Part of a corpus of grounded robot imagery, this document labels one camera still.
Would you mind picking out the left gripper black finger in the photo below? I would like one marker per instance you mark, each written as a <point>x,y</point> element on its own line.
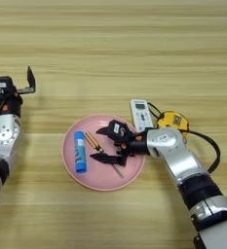
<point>30,81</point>

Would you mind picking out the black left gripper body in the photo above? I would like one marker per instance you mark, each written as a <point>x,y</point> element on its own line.
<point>9,105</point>

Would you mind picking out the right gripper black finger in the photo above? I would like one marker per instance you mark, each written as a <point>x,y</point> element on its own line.
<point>104,130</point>
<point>110,159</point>

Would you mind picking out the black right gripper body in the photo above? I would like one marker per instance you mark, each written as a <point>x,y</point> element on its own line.
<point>137,144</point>

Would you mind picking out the yellow black tape measure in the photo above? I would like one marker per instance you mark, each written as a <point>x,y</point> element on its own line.
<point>173,120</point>

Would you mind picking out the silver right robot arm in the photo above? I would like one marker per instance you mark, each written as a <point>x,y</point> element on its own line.
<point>180,159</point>

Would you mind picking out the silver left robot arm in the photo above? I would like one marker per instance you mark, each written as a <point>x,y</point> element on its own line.
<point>3,139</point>

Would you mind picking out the left gripper small black box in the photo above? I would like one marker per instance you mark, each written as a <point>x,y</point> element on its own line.
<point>2,86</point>

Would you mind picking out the gripper small black box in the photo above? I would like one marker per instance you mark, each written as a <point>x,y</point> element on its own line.
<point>118,131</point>
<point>2,86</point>

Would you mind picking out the right gripper small black box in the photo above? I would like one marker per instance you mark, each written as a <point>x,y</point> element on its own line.
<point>118,131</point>

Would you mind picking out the pink round plate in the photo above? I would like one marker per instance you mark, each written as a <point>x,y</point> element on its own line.
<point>98,178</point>

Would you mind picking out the white remote control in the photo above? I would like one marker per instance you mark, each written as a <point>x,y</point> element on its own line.
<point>141,115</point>

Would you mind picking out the blue glue stick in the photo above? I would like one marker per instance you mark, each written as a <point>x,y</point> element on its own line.
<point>80,152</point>

